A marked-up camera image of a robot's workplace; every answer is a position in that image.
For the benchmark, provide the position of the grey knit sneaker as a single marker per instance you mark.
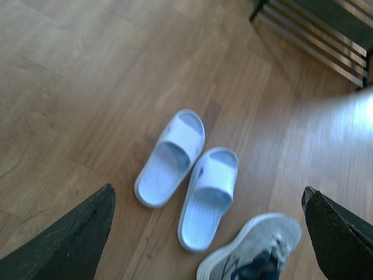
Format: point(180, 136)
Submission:
point(259, 251)

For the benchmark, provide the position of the black metal shoe rack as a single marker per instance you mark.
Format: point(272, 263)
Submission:
point(338, 33)

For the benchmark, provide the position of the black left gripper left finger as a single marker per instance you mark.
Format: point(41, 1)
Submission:
point(71, 247)

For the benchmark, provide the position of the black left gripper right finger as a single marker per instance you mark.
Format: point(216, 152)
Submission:
point(342, 241)

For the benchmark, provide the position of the light blue slipper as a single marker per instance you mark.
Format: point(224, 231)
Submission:
point(209, 196)
point(175, 152)

